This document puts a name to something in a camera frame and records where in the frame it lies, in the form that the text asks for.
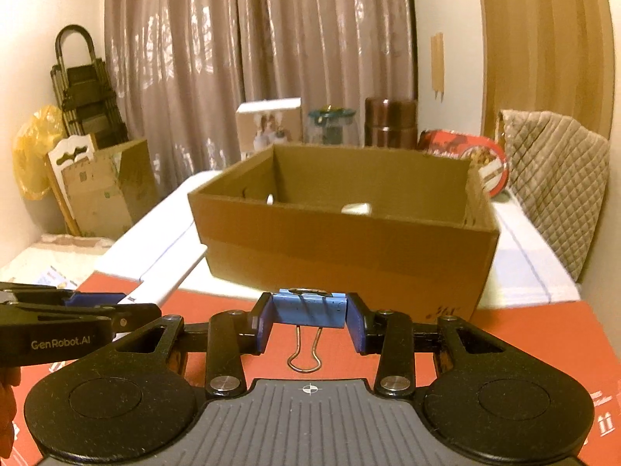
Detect wooden wall hook strip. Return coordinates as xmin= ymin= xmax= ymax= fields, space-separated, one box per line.
xmin=430 ymin=33 xmax=445 ymax=97

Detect glass jar with teal lid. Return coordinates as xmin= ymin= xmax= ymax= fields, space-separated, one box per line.
xmin=304 ymin=105 xmax=359 ymax=146

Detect beige curtain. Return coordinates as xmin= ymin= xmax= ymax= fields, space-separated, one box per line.
xmin=104 ymin=0 xmax=417 ymax=195

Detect black folding hand trolley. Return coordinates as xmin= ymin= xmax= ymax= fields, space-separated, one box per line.
xmin=50 ymin=24 xmax=130 ymax=148

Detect red beef rice meal box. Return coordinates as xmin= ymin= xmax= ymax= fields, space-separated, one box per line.
xmin=417 ymin=129 xmax=510 ymax=198

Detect red Motul cardboard mat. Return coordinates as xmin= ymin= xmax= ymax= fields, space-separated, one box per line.
xmin=0 ymin=270 xmax=621 ymax=466

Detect cream three-pin plug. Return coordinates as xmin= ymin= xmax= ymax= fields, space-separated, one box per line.
xmin=341 ymin=202 xmax=373 ymax=216

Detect quilted beige chair cover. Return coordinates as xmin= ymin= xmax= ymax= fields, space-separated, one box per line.
xmin=497 ymin=110 xmax=609 ymax=280

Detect white product box with photo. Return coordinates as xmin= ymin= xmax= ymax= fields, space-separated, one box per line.
xmin=236 ymin=98 xmax=303 ymax=159

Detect stacked flat cardboard boxes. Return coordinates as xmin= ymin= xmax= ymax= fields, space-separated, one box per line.
xmin=68 ymin=139 xmax=160 ymax=240

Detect wooden door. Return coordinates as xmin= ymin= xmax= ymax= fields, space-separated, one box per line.
xmin=481 ymin=0 xmax=615 ymax=137

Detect brown thermos container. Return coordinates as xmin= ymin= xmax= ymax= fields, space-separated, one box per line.
xmin=364 ymin=98 xmax=418 ymax=150

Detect brown cardboard box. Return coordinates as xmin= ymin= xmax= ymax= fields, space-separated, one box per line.
xmin=188 ymin=144 xmax=499 ymax=322

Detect person's left hand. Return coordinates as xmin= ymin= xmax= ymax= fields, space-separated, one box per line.
xmin=0 ymin=367 xmax=21 ymax=459

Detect white carved wooden board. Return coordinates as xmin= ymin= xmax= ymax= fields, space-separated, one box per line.
xmin=44 ymin=135 xmax=97 ymax=237

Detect long white remote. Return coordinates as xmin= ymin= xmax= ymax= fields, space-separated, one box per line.
xmin=119 ymin=244 xmax=206 ymax=307

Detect yellow plastic bag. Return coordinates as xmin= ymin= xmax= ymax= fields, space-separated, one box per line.
xmin=12 ymin=105 xmax=65 ymax=201

